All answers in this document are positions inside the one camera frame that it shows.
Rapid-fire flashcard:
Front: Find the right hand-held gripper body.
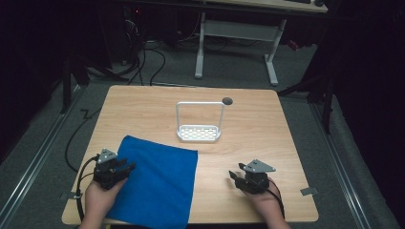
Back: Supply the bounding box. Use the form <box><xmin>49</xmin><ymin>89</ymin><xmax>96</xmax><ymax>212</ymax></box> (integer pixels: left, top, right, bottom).
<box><xmin>234</xmin><ymin>158</ymin><xmax>277</xmax><ymax>196</ymax></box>

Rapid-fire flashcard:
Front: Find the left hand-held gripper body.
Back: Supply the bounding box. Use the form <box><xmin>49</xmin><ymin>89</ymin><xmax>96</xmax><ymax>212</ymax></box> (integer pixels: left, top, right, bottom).
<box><xmin>92</xmin><ymin>148</ymin><xmax>129</xmax><ymax>191</ymax></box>

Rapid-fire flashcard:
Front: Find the blue cloth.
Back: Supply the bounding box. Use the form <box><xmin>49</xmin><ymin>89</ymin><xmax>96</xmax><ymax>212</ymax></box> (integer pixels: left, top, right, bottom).
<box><xmin>106</xmin><ymin>135</ymin><xmax>199</xmax><ymax>229</ymax></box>

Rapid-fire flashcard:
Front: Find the person's right hand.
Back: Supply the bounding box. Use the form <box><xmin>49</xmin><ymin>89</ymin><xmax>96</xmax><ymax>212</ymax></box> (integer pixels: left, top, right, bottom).
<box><xmin>245</xmin><ymin>187</ymin><xmax>285</xmax><ymax>221</ymax></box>

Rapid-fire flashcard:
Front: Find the person's left hand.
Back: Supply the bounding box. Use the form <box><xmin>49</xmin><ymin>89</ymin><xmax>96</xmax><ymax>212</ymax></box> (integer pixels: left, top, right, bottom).
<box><xmin>83</xmin><ymin>177</ymin><xmax>129</xmax><ymax>218</ymax></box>

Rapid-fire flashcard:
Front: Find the grey tape piece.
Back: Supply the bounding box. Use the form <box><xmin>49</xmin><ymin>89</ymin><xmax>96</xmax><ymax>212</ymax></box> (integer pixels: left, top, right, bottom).
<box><xmin>300</xmin><ymin>186</ymin><xmax>320</xmax><ymax>197</ymax></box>

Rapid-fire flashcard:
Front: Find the black metal stand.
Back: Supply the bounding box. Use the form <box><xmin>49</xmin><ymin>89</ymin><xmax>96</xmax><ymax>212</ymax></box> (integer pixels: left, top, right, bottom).
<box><xmin>59</xmin><ymin>52</ymin><xmax>130</xmax><ymax>115</ymax></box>
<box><xmin>276</xmin><ymin>71</ymin><xmax>336</xmax><ymax>135</ymax></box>

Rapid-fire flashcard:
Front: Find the dark computer tower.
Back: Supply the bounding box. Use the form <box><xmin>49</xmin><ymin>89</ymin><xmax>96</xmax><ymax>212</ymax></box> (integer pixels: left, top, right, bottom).
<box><xmin>121</xmin><ymin>5</ymin><xmax>145</xmax><ymax>66</ymax></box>

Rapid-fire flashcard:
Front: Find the white-legged desk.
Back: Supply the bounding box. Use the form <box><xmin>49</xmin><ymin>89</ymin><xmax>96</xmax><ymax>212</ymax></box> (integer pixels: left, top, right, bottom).
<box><xmin>194</xmin><ymin>0</ymin><xmax>330</xmax><ymax>87</ymax></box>

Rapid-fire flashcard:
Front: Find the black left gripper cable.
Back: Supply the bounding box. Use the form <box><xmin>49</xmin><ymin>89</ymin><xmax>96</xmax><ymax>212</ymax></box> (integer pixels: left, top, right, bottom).
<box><xmin>75</xmin><ymin>154</ymin><xmax>100</xmax><ymax>222</ymax></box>

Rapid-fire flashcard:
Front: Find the black floor cable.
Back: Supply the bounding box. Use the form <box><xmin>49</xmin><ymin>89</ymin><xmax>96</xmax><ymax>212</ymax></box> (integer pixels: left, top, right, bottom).
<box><xmin>64</xmin><ymin>108</ymin><xmax>103</xmax><ymax>175</ymax></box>

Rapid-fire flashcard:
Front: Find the white rack with handle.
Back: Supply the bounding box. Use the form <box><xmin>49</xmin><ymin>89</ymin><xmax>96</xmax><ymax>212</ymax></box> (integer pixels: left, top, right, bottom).
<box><xmin>175</xmin><ymin>101</ymin><xmax>225</xmax><ymax>144</ymax></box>

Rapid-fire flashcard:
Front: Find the metal floor rail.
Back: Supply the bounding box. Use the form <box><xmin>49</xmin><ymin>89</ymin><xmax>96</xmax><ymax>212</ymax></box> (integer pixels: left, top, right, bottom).
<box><xmin>309</xmin><ymin>101</ymin><xmax>374</xmax><ymax>229</ymax></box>
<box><xmin>0</xmin><ymin>85</ymin><xmax>84</xmax><ymax>225</ymax></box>

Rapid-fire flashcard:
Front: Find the bundle of black floor cables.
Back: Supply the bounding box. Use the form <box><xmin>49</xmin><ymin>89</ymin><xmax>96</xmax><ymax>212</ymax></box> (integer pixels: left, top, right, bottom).
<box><xmin>126</xmin><ymin>18</ymin><xmax>167</xmax><ymax>87</ymax></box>

